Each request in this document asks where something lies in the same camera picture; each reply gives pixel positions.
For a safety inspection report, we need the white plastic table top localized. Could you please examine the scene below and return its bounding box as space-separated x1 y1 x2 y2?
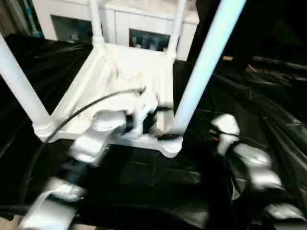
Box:
35 43 184 159

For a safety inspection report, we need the black table mat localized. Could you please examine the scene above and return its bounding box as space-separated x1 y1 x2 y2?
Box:
0 33 307 230

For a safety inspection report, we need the white glass-door cabinet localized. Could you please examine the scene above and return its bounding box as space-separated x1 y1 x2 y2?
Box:
33 0 200 62

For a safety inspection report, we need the grey curtain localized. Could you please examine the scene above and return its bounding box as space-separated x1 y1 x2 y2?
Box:
0 0 27 36

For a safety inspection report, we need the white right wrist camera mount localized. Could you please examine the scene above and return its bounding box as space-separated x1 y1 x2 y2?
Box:
211 114 241 156

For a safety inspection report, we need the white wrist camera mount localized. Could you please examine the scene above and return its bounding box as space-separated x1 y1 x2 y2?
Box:
129 91 161 139
211 114 241 156

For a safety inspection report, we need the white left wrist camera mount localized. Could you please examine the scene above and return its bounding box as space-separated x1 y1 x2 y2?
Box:
129 91 161 139

